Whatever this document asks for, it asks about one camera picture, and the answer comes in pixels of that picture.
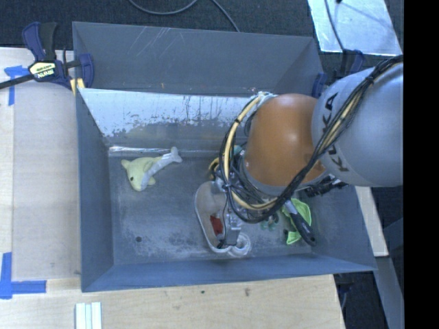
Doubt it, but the white mug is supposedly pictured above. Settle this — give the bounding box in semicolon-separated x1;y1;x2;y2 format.
193;180;252;258

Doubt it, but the grey metal bin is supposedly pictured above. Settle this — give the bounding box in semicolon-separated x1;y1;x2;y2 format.
71;21;379;293

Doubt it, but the green cloth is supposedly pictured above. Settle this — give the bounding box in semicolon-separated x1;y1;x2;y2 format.
281;198;313;247

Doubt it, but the yellow and grey toy dolphin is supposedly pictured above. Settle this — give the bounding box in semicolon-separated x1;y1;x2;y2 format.
120;145;183;193

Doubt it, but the pale wood board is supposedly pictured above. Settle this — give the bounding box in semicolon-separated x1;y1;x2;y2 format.
12;80;82;282

